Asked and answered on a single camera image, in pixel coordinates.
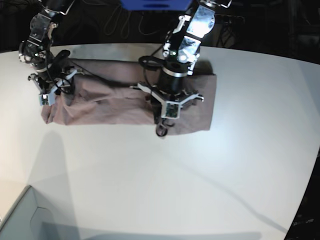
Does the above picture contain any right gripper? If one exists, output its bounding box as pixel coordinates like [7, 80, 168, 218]
[29, 66, 78, 95]

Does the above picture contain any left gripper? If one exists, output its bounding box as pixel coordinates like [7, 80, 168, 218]
[147, 69, 198, 137]

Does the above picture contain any pink t-shirt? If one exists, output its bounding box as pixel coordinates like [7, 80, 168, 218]
[41, 58, 217, 136]

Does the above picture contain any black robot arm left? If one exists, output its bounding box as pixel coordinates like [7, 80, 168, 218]
[133, 0, 232, 137]

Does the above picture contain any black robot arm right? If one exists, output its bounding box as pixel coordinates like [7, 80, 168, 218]
[18, 0, 74, 95]

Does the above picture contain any blue box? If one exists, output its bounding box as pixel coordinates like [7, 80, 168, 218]
[120, 0, 192, 11]

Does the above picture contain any black power strip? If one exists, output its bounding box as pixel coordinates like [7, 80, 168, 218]
[215, 14, 245, 24]

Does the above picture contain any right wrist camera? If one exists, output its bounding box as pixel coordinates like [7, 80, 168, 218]
[28, 67, 82, 106]

